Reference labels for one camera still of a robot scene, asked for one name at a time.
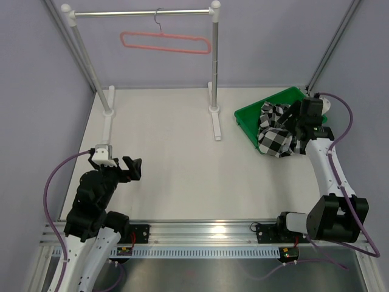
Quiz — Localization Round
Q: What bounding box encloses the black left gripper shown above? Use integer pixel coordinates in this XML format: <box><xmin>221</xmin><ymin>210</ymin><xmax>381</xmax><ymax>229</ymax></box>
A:
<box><xmin>89</xmin><ymin>156</ymin><xmax>141</xmax><ymax>209</ymax></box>

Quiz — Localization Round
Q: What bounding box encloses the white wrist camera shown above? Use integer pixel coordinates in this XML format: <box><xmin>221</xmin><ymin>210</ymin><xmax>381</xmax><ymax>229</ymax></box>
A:
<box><xmin>314</xmin><ymin>92</ymin><xmax>331</xmax><ymax>116</ymax></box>
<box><xmin>88</xmin><ymin>144</ymin><xmax>119</xmax><ymax>167</ymax></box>

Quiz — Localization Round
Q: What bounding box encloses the black white checked shirt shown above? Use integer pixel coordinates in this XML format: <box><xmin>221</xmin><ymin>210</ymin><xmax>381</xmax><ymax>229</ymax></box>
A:
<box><xmin>257</xmin><ymin>102</ymin><xmax>305</xmax><ymax>158</ymax></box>

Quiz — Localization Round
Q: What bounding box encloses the green plastic tray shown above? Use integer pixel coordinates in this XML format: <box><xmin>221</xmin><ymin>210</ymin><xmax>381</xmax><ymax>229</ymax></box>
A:
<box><xmin>234</xmin><ymin>87</ymin><xmax>334</xmax><ymax>155</ymax></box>

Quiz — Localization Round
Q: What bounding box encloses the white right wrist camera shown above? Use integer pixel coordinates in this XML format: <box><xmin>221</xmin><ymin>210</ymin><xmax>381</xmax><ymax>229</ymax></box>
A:
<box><xmin>314</xmin><ymin>92</ymin><xmax>331</xmax><ymax>116</ymax></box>

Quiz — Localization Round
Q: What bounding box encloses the white slotted cable duct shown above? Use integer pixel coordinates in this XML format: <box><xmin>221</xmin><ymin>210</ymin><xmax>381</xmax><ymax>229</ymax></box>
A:
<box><xmin>108</xmin><ymin>246</ymin><xmax>280</xmax><ymax>259</ymax></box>

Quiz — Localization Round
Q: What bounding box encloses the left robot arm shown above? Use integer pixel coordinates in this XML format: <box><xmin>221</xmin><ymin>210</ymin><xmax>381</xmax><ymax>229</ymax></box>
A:
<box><xmin>44</xmin><ymin>156</ymin><xmax>144</xmax><ymax>291</ymax></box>

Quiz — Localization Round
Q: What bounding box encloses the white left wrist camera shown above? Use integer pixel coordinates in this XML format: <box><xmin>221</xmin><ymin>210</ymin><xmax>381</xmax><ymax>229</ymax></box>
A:
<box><xmin>88</xmin><ymin>144</ymin><xmax>119</xmax><ymax>167</ymax></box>

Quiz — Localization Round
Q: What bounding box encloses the aluminium mounting rail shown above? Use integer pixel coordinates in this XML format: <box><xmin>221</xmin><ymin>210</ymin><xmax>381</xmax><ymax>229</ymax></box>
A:
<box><xmin>39</xmin><ymin>218</ymin><xmax>370</xmax><ymax>247</ymax></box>

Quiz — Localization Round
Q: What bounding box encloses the silver white clothes rack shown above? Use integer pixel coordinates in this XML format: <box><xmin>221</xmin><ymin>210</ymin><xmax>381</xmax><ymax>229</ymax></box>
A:
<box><xmin>61</xmin><ymin>1</ymin><xmax>222</xmax><ymax>144</ymax></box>

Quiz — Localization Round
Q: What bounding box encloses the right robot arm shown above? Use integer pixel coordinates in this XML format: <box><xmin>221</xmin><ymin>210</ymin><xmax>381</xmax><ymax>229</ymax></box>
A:
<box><xmin>275</xmin><ymin>97</ymin><xmax>369</xmax><ymax>243</ymax></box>

